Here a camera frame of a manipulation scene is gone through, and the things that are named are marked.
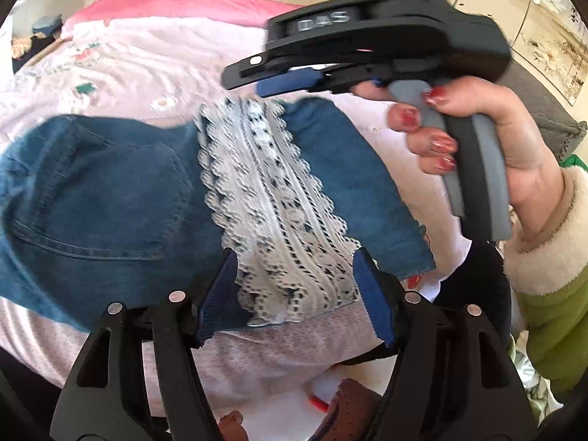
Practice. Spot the yellow patterned clothes pile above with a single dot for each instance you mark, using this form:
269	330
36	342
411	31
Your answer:
20	47

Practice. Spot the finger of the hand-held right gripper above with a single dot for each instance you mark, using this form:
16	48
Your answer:
289	83
250	70

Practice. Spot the blue denim pants lace trim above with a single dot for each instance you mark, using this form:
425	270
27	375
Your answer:
92	193

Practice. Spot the pink pillow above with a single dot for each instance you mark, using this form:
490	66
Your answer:
183	2

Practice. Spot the brown perforated slipper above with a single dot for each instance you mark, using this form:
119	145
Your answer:
356	406

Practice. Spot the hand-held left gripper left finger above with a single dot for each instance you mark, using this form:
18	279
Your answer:
216	305

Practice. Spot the person's right hand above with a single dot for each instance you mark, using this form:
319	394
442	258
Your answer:
505	124

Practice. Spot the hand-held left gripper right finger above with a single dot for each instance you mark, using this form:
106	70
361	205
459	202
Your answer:
374	301

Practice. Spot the pink strawberry print bedsheet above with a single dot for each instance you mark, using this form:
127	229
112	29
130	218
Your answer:
138	64

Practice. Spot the person's right forearm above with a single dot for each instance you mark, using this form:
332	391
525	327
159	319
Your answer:
551	262

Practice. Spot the blue folded cloth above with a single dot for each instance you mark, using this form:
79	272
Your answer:
46	25

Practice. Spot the floral wall poster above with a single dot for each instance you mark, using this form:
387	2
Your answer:
542	32

